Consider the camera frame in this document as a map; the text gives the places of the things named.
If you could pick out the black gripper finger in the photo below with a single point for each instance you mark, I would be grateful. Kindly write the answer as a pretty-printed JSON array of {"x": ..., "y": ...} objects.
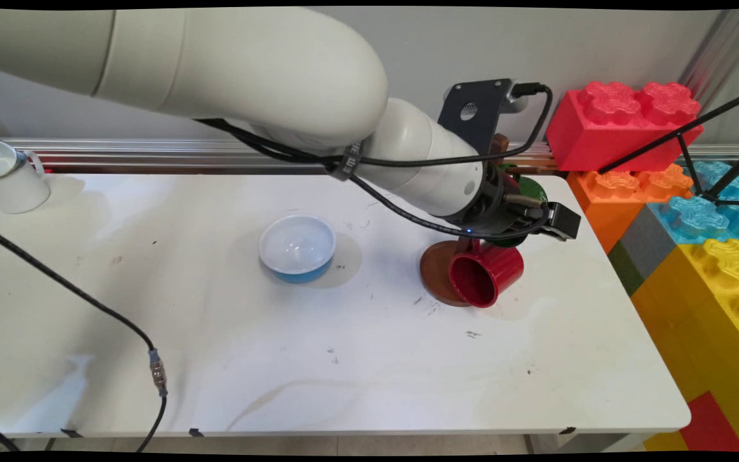
[{"x": 562, "y": 221}]

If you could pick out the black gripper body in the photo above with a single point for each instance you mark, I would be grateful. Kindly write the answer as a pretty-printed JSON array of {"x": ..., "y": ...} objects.
[{"x": 491, "y": 205}]

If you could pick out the green mug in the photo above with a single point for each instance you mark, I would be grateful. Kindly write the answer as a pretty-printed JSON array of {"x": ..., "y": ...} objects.
[{"x": 533, "y": 189}]

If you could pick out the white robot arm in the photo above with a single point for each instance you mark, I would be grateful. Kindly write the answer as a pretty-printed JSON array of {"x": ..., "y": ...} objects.
[{"x": 247, "y": 70}]

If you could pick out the big orange toy block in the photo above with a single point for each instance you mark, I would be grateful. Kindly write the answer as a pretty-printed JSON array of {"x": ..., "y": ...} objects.
[{"x": 600, "y": 212}]

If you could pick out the red mug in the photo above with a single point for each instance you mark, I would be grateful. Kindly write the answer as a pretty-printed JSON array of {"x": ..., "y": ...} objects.
[{"x": 498, "y": 269}]

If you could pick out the dark green toy block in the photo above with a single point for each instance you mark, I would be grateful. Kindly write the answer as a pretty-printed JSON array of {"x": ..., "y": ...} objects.
[{"x": 625, "y": 269}]

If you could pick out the brown wooden mug tree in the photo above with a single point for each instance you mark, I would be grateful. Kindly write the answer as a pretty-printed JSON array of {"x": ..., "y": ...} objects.
[{"x": 437, "y": 269}]

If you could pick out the big grey toy block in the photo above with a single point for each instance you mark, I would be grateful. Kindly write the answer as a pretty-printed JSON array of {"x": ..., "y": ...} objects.
[{"x": 648, "y": 247}]

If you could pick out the big red toy block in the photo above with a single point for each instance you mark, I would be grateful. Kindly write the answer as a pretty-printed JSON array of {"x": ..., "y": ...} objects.
[{"x": 600, "y": 135}]

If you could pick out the big blue toy block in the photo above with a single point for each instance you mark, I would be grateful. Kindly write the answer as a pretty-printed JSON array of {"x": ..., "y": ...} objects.
[{"x": 696, "y": 218}]

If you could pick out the big yellow toy block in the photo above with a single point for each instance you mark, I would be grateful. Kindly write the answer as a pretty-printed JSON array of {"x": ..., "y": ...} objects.
[{"x": 696, "y": 333}]

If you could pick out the black tripod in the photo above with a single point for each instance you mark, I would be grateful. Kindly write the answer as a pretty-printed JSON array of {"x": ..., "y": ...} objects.
[{"x": 735, "y": 170}]

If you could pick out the blue and white bowl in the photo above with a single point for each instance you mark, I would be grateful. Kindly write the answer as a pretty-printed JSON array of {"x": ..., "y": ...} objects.
[{"x": 297, "y": 247}]

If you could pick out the small red toy block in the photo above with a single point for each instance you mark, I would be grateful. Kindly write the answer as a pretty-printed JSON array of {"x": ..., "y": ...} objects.
[{"x": 709, "y": 427}]

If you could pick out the white mug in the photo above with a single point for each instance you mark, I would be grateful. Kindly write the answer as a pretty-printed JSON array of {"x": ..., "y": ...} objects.
[{"x": 16, "y": 189}]

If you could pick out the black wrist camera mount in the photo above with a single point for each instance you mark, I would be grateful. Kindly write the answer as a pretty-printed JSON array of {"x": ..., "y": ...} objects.
[{"x": 482, "y": 122}]

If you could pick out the aluminium upright post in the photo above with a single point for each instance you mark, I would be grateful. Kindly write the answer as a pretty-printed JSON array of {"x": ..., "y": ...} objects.
[{"x": 722, "y": 51}]

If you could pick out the aluminium rail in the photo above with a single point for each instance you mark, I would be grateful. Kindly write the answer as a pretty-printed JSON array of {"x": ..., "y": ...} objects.
[{"x": 151, "y": 154}]

